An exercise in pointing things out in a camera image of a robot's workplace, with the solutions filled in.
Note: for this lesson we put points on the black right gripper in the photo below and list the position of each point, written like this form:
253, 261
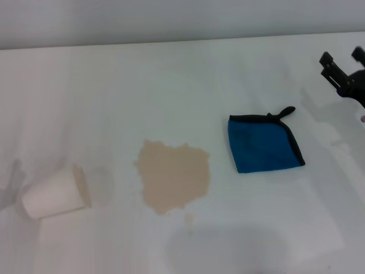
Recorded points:
356, 85

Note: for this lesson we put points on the blue rag with black trim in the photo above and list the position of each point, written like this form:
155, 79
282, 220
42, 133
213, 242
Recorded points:
262, 145

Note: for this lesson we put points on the large brown water stain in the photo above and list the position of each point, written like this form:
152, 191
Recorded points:
174, 177

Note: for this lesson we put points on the white paper cup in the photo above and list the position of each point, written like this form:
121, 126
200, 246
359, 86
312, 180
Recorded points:
54, 194

